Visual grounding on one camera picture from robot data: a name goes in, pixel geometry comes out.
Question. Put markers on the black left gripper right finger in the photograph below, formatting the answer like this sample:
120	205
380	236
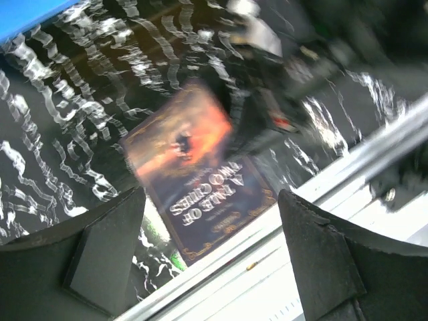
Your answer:
346	272

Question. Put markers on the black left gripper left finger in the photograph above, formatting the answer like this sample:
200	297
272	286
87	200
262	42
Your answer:
77	269

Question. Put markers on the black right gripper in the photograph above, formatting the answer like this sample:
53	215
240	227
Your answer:
264	93

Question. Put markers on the dark tale of two cities book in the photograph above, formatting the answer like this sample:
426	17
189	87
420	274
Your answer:
178	155

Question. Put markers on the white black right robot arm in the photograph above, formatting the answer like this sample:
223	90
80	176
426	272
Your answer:
288	51

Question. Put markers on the blue pink yellow bookshelf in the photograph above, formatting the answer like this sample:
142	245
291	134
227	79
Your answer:
17	16

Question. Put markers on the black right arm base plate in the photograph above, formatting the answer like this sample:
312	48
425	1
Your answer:
403	181

